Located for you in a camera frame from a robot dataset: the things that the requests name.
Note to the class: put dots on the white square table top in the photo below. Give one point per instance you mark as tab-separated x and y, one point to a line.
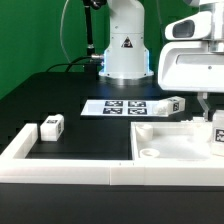
171	140

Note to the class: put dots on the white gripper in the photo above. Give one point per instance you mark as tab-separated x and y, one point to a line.
193	60

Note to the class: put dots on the white sheet with tags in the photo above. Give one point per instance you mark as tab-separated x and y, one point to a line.
122	108

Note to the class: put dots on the white U-shaped obstacle fence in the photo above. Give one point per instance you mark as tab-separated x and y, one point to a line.
15	167

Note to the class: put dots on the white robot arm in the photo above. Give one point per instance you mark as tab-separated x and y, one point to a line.
126	59

